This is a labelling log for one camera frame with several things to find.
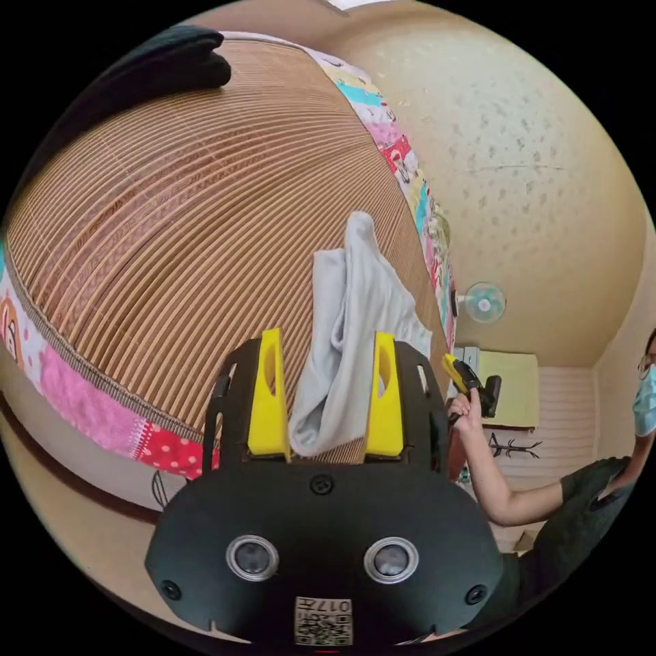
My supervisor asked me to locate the person's body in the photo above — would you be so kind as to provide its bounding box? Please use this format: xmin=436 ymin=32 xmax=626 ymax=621
xmin=461 ymin=327 xmax=656 ymax=632

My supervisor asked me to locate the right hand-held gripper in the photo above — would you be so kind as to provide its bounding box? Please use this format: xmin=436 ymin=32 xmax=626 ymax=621
xmin=442 ymin=352 xmax=487 ymax=407

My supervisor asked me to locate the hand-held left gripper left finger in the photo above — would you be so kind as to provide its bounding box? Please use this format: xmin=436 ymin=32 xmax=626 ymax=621
xmin=247 ymin=327 xmax=292 ymax=458

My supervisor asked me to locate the yellow curtain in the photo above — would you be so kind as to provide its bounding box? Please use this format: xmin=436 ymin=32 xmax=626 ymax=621
xmin=475 ymin=350 xmax=540 ymax=431

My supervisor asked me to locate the person's right hand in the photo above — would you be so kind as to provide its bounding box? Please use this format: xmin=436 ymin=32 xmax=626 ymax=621
xmin=446 ymin=391 xmax=485 ymax=437

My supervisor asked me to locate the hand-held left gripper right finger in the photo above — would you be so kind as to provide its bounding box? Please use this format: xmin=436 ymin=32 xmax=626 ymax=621
xmin=364 ymin=331 xmax=407 ymax=458

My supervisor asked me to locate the pile of clothes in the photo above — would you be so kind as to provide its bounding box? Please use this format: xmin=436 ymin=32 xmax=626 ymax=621
xmin=71 ymin=24 xmax=232 ymax=122

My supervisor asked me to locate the bed with woven mat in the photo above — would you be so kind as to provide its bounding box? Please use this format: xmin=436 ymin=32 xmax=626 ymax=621
xmin=0 ymin=30 xmax=461 ymax=482

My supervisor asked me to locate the person's right forearm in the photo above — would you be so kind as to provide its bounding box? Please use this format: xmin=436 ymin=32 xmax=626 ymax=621
xmin=457 ymin=418 xmax=566 ymax=528

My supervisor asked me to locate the black coat rack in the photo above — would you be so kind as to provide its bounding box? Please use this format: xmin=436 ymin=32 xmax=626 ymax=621
xmin=488 ymin=432 xmax=543 ymax=460

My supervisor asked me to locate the wall fan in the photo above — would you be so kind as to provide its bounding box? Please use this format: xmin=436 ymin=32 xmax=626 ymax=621
xmin=457 ymin=281 xmax=508 ymax=325

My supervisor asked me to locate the white long sleeve shirt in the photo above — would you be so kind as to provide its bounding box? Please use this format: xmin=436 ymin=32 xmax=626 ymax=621
xmin=288 ymin=210 xmax=435 ymax=459

